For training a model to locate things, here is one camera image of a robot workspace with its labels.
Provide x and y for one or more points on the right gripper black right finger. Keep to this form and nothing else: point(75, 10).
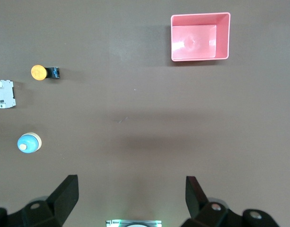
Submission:
point(206, 212)

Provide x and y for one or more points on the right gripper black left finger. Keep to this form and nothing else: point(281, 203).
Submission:
point(52, 208)

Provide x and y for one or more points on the yellow push button black body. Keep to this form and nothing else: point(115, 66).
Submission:
point(38, 72)

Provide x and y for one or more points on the blue desk bell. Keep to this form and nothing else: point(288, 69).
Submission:
point(28, 143)

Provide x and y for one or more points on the pink plastic box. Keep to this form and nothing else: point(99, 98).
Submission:
point(194, 40)

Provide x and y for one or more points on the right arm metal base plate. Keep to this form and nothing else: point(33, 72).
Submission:
point(114, 223)

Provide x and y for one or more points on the white circuit breaker red switch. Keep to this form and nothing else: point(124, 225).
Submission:
point(4, 94)

